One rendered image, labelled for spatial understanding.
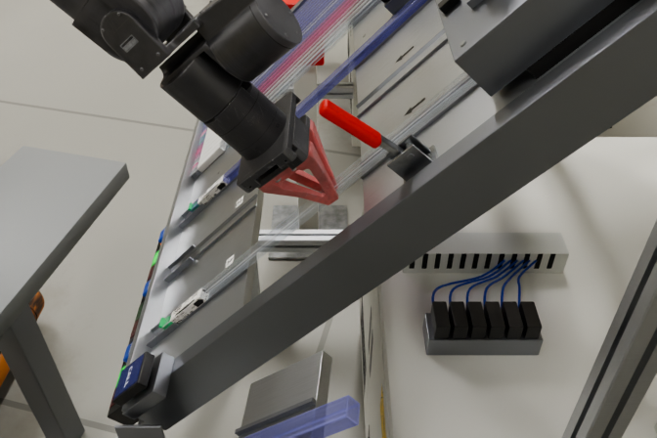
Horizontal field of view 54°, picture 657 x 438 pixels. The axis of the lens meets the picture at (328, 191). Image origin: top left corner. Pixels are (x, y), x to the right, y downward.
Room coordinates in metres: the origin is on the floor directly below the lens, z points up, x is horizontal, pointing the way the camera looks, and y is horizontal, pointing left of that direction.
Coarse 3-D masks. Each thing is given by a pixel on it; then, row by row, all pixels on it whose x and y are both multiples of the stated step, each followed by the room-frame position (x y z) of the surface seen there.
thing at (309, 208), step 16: (464, 80) 0.50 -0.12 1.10; (448, 96) 0.50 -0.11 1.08; (416, 112) 0.51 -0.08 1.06; (432, 112) 0.50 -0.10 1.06; (400, 128) 0.51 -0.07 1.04; (416, 128) 0.50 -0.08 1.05; (368, 160) 0.50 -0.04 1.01; (352, 176) 0.50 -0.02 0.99; (320, 192) 0.51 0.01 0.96; (336, 192) 0.50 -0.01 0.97; (304, 208) 0.51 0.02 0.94; (320, 208) 0.50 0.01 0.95; (288, 224) 0.50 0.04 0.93; (272, 240) 0.50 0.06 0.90; (240, 256) 0.52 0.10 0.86; (256, 256) 0.50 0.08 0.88; (224, 272) 0.51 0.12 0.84; (240, 272) 0.50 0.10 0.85; (208, 288) 0.50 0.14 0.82
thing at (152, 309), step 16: (192, 144) 0.92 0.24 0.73; (192, 160) 0.88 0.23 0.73; (176, 192) 0.79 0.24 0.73; (192, 192) 0.81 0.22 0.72; (176, 208) 0.75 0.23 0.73; (176, 224) 0.72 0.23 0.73; (176, 240) 0.69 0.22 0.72; (160, 256) 0.64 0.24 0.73; (160, 272) 0.62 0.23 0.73; (160, 288) 0.59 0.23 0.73; (144, 304) 0.56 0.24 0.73; (160, 304) 0.57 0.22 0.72; (144, 320) 0.53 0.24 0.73; (144, 336) 0.51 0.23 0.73; (144, 352) 0.49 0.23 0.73
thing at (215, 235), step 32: (224, 160) 0.81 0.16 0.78; (224, 192) 0.71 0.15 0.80; (256, 192) 0.64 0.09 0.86; (192, 224) 0.71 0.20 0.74; (224, 224) 0.63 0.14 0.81; (256, 224) 0.58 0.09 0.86; (192, 256) 0.62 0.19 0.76; (224, 256) 0.56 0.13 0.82; (192, 288) 0.55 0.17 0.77; (224, 288) 0.50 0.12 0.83; (192, 320) 0.49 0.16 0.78; (224, 320) 0.45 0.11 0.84; (160, 352) 0.48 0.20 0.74
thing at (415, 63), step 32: (640, 0) 0.45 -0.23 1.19; (416, 32) 0.68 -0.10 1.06; (384, 64) 0.67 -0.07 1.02; (416, 64) 0.61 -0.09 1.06; (448, 64) 0.57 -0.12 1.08; (384, 96) 0.61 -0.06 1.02; (416, 96) 0.56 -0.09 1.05; (480, 96) 0.48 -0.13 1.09; (512, 96) 0.45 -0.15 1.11; (384, 128) 0.55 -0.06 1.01; (448, 128) 0.47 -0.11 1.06; (384, 160) 0.50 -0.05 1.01; (384, 192) 0.46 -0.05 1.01
